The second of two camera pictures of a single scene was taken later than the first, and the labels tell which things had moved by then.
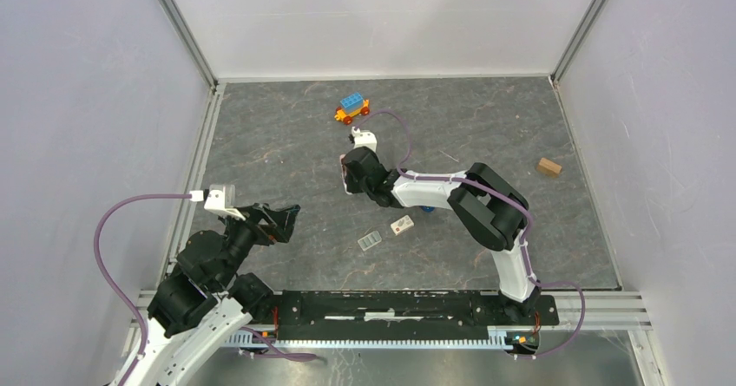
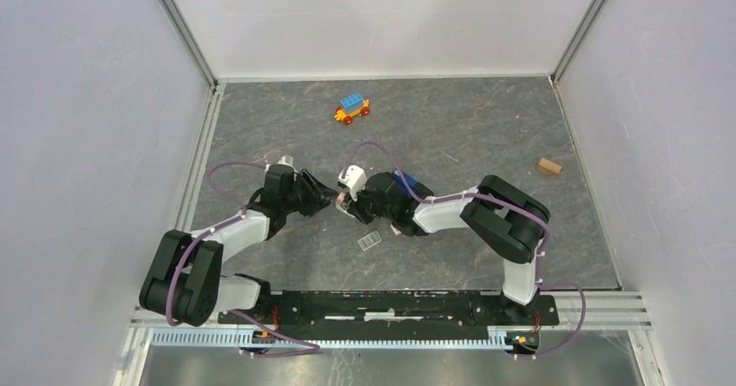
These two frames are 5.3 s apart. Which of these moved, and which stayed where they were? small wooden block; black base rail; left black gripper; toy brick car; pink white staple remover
Moved: left black gripper; pink white staple remover
Stayed: toy brick car; black base rail; small wooden block
